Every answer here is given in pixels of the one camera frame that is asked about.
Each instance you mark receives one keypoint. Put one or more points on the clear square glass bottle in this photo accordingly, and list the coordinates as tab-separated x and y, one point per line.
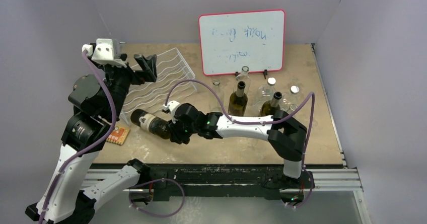
214	104

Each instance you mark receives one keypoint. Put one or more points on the dark bottle brown label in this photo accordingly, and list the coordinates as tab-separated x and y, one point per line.
238	100

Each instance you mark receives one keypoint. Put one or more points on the clear bottle far right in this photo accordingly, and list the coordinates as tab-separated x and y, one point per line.
291	97

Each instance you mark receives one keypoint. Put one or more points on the dark bottle right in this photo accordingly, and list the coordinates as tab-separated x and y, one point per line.
271	106

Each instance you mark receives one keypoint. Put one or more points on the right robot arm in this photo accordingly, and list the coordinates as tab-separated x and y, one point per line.
285	134

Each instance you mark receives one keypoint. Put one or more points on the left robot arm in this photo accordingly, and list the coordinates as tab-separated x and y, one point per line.
97	99

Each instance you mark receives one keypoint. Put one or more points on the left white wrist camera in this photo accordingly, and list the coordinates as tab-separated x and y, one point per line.
105	51

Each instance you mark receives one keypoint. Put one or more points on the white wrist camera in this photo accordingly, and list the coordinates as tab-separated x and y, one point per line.
170	107
105	51

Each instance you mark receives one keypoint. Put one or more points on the clear bottle back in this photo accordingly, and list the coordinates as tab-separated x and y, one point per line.
243	75

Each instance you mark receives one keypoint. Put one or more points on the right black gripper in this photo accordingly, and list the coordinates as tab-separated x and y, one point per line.
178	131

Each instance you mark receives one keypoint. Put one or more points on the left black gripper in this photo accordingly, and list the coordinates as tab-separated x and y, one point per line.
149	64

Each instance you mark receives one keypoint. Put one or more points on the orange card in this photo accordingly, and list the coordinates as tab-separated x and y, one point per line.
118	135

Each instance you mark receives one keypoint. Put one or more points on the white wire wine rack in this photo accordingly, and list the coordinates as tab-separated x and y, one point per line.
171	68

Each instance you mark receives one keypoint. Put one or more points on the clear bottle silver cap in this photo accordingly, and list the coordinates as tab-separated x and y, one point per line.
264	93

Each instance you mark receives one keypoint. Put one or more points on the red framed whiteboard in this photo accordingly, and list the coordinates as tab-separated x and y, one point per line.
229	41

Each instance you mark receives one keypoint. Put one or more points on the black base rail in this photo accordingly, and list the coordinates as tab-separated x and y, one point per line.
221	180

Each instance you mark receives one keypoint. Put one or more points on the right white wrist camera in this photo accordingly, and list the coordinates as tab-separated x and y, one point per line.
170	107

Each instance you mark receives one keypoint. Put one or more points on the dark bottle white label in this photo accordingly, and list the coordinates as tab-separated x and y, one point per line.
151	123

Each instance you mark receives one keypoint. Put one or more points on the clear bottle right front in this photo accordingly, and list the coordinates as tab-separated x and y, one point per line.
290	108

